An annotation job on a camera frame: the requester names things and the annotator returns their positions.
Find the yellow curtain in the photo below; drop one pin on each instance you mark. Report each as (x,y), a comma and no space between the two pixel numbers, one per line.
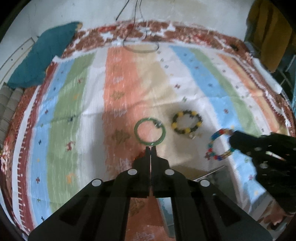
(270,33)

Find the white headboard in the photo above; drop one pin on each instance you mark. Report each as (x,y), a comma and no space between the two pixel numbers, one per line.
(15,60)

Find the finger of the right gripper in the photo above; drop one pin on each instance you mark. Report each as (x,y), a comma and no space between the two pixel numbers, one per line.
(243,142)

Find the grey folded blanket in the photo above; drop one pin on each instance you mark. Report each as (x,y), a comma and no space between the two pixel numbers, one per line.
(10,99)

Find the teal pillow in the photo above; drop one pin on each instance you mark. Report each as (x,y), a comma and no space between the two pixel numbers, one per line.
(51,43)

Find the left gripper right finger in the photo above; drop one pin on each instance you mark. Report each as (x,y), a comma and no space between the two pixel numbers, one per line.
(200,210)

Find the striped colourful mat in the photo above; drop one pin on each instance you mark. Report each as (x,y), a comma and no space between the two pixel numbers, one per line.
(79,123)

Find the right hand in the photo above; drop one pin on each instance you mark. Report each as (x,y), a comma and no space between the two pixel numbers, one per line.
(273,216)

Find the green jade bangle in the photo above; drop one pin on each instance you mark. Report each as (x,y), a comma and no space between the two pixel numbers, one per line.
(158,124)

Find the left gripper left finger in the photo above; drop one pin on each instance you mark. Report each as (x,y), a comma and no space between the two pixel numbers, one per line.
(99,211)

